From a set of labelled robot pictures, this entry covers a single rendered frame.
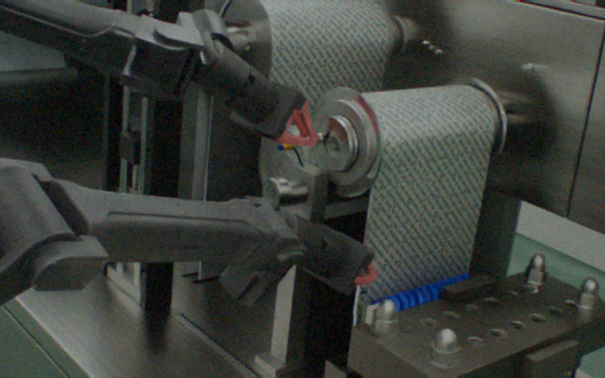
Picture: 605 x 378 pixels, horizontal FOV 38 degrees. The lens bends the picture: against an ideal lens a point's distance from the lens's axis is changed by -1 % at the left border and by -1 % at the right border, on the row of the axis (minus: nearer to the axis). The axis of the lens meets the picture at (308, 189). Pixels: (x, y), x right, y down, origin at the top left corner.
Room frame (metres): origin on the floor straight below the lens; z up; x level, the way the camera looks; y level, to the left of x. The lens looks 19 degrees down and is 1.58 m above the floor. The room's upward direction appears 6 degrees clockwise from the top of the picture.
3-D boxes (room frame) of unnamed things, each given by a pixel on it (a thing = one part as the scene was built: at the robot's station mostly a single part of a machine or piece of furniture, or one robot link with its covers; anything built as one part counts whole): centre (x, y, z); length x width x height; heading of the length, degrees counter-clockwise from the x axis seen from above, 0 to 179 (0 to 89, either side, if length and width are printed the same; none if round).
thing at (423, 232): (1.17, -0.17, 1.11); 0.23 x 0.01 x 0.18; 131
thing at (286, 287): (1.14, 0.01, 1.05); 0.06 x 0.05 x 0.31; 131
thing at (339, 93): (1.14, -0.04, 1.25); 0.15 x 0.01 x 0.15; 41
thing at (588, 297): (1.18, -0.43, 1.05); 0.04 x 0.04 x 0.04
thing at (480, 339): (1.11, -0.28, 1.00); 0.40 x 0.16 x 0.06; 131
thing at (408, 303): (1.16, -0.19, 1.03); 0.21 x 0.04 x 0.03; 131
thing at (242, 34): (1.31, 0.14, 1.33); 0.06 x 0.06 x 0.06; 41
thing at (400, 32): (1.52, -0.09, 1.33); 0.07 x 0.07 x 0.07; 41
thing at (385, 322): (1.03, -0.12, 1.05); 0.04 x 0.04 x 0.04
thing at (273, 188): (1.11, 0.04, 1.18); 0.04 x 0.02 x 0.04; 41
